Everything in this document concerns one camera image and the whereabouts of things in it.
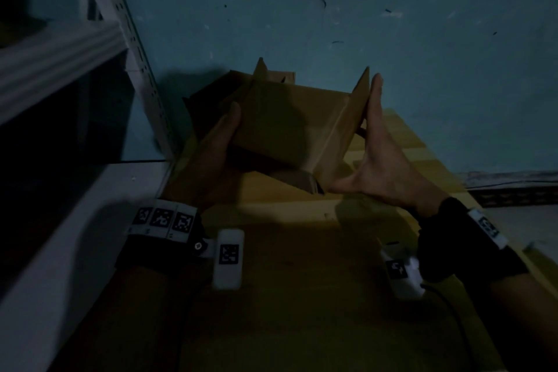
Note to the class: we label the person's right hand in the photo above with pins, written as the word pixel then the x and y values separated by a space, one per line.
pixel 388 171

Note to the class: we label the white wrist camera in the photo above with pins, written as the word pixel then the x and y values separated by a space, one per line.
pixel 401 273
pixel 229 258

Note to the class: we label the black patterned strip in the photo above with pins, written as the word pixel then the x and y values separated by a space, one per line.
pixel 514 193

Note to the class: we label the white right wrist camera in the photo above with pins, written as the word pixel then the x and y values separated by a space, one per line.
pixel 401 273

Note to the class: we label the white metal shelf rack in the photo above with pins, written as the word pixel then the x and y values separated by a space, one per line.
pixel 65 62

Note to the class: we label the person's right forearm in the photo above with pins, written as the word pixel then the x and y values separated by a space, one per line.
pixel 527 323

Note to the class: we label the person's left hand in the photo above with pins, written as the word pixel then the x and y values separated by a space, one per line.
pixel 209 162

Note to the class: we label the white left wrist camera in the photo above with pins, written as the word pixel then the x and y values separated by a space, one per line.
pixel 229 258

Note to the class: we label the person's left forearm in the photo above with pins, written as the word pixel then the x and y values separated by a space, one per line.
pixel 126 323

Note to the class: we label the black left wristband with markers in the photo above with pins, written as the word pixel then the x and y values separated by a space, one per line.
pixel 161 236

